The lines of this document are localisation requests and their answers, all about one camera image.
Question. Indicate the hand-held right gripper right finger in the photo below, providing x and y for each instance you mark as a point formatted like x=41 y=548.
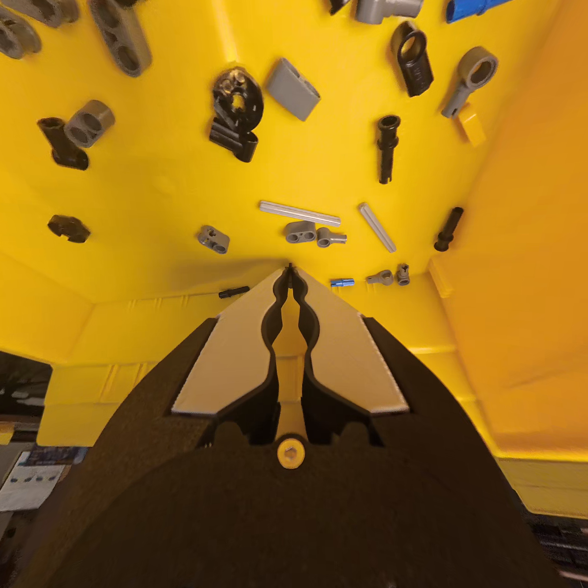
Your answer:
x=353 y=367

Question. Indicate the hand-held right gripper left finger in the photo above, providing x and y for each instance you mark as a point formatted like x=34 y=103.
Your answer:
x=225 y=367

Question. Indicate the black long pin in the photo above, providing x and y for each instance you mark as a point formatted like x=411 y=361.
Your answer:
x=290 y=275

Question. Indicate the yellow plastic bin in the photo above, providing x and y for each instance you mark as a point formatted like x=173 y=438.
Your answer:
x=160 y=183

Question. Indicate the white blue printed sheet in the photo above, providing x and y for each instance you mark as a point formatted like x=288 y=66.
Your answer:
x=27 y=482

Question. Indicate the small yellow brick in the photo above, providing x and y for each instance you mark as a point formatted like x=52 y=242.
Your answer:
x=471 y=126

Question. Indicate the group of grey brick pieces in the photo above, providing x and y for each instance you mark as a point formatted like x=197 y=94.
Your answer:
x=294 y=89

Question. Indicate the group of black brick pieces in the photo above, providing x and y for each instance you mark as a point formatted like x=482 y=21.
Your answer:
x=418 y=80

